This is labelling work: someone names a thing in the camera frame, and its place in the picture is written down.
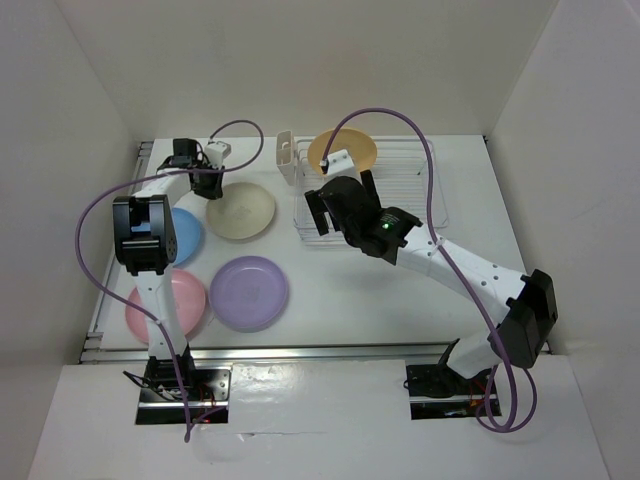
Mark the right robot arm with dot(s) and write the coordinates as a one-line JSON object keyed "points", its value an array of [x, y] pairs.
{"points": [[521, 308]]}

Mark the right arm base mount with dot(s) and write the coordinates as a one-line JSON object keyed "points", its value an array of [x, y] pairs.
{"points": [[436, 394]]}

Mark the orange plate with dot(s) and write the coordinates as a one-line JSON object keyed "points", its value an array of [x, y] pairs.
{"points": [[359, 145]]}

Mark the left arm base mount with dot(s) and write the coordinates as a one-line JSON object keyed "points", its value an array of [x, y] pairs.
{"points": [[160, 400]]}

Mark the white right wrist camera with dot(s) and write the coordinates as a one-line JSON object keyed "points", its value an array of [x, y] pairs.
{"points": [[339, 163]]}

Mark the purple plate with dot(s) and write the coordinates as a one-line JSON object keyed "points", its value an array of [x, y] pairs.
{"points": [[248, 293]]}

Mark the cream cutlery holder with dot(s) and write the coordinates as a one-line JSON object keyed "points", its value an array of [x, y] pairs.
{"points": [[287, 156]]}

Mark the pink plate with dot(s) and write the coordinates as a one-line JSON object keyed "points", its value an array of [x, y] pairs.
{"points": [[190, 300]]}

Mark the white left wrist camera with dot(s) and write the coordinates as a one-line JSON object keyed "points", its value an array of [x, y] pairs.
{"points": [[216, 152]]}

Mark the blue plate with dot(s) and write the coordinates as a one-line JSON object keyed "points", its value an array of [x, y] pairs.
{"points": [[188, 230]]}

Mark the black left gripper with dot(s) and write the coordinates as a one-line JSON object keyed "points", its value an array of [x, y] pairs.
{"points": [[215, 191]]}

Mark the cream plate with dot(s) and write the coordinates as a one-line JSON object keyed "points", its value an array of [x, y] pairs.
{"points": [[245, 210]]}

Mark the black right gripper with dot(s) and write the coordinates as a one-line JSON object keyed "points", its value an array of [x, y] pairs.
{"points": [[317, 207]]}

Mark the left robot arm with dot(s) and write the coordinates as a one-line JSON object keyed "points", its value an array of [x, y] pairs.
{"points": [[146, 245]]}

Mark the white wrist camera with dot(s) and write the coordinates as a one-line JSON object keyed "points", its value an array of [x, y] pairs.
{"points": [[339, 163], [216, 152]]}

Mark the white wire dish rack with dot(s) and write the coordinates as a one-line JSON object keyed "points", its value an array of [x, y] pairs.
{"points": [[401, 176]]}

